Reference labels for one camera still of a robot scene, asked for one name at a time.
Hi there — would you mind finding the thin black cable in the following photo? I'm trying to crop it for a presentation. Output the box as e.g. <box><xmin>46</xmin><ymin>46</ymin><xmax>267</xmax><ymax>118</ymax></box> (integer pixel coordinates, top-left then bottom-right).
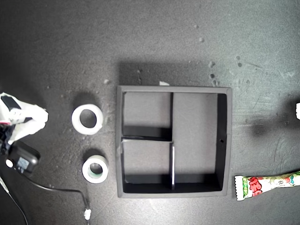
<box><xmin>0</xmin><ymin>177</ymin><xmax>29</xmax><ymax>225</ymax></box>

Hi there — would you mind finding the black tray with wells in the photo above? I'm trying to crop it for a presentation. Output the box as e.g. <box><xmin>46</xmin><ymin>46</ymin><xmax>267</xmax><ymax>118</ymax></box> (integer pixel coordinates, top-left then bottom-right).
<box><xmin>115</xmin><ymin>85</ymin><xmax>233</xmax><ymax>199</ymax></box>

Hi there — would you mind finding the large white tape roll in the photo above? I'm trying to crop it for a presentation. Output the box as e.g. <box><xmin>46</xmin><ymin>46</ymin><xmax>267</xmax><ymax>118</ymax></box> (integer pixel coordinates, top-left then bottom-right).
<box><xmin>71</xmin><ymin>104</ymin><xmax>104</xmax><ymax>135</ymax></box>

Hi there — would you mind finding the printed snack bar wrapper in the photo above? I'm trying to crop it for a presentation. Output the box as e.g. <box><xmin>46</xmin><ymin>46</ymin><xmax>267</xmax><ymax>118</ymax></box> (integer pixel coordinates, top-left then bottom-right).
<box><xmin>234</xmin><ymin>170</ymin><xmax>300</xmax><ymax>202</ymax></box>

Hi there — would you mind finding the small white tape roll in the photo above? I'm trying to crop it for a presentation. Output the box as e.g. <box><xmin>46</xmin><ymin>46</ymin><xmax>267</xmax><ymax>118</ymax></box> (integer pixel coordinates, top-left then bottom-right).
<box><xmin>82</xmin><ymin>154</ymin><xmax>109</xmax><ymax>184</ymax></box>

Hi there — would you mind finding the black camera cable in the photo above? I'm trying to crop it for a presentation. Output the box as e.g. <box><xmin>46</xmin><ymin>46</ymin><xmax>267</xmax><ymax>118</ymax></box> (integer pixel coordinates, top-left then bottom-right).
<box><xmin>22</xmin><ymin>173</ymin><xmax>92</xmax><ymax>225</ymax></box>

